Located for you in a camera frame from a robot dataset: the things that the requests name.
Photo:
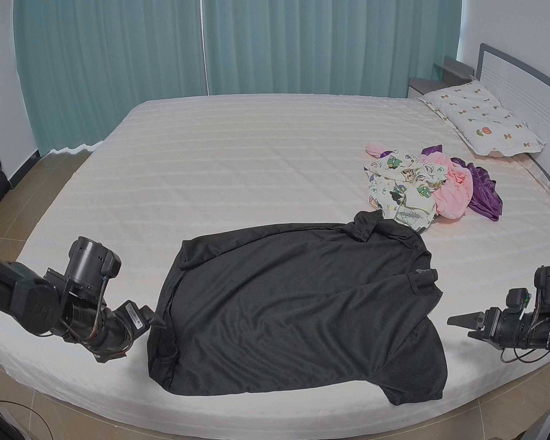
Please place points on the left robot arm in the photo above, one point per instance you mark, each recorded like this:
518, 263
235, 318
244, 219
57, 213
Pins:
23, 296

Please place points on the black T-shirt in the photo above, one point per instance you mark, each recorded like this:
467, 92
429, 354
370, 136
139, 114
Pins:
302, 300

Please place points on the pink garment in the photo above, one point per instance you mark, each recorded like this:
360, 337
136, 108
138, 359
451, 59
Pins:
453, 195

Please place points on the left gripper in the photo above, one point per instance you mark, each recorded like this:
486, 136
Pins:
133, 321

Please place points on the white printed garment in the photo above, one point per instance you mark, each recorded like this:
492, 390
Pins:
408, 190

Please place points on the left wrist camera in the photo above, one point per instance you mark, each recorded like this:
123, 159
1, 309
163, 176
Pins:
112, 264

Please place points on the white printed pillow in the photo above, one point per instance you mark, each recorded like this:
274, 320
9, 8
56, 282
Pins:
481, 117

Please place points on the purple garment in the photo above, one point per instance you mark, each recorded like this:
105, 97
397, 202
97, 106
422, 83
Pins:
486, 195

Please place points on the blue-green curtain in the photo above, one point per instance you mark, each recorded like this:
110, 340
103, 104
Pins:
110, 62
325, 30

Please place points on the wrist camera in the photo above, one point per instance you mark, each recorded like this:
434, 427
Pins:
112, 264
515, 298

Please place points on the grey bedside table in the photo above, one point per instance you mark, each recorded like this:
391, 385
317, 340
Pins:
424, 85

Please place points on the bed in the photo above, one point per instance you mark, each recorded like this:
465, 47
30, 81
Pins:
256, 154

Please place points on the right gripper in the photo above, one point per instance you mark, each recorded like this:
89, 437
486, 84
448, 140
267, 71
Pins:
499, 330

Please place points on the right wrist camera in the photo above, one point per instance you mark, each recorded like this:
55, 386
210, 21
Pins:
515, 298

